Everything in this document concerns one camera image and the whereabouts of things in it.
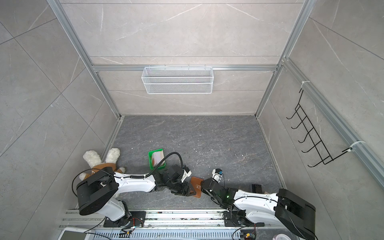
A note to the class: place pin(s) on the brown leather card holder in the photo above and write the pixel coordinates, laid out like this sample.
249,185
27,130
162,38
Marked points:
196,187

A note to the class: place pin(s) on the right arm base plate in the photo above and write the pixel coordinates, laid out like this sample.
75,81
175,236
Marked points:
238,219

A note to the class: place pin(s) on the small dark object by wall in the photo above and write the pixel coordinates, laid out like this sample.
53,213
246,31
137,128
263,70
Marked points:
257,189

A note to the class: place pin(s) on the green plastic card tray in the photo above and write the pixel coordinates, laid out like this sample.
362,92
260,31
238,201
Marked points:
150,160

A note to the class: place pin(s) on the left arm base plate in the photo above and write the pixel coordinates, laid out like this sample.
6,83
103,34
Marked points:
126,219

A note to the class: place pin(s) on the white device at bottom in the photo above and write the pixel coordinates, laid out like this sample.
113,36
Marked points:
70,233

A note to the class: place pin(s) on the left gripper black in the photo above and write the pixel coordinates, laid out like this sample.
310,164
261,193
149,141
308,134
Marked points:
185,192

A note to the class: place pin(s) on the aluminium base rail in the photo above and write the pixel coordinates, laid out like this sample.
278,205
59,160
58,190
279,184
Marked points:
205,224

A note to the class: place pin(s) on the stack of credit cards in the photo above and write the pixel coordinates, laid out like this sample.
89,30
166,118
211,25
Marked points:
157,157

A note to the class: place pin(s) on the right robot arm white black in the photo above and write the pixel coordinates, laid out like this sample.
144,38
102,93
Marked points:
246,209

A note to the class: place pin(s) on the black wire hook rack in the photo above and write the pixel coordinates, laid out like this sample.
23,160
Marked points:
313,136

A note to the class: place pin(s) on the white brown plush toy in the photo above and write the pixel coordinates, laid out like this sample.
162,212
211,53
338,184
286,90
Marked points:
95,162

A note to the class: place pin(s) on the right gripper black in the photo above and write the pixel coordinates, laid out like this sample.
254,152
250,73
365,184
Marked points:
202,188

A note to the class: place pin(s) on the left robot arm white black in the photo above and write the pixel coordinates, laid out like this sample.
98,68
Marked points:
96,194

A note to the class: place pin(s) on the white wire mesh basket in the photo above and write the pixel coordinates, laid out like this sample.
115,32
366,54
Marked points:
178,80

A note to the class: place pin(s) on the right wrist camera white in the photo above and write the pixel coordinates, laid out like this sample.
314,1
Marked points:
217,175

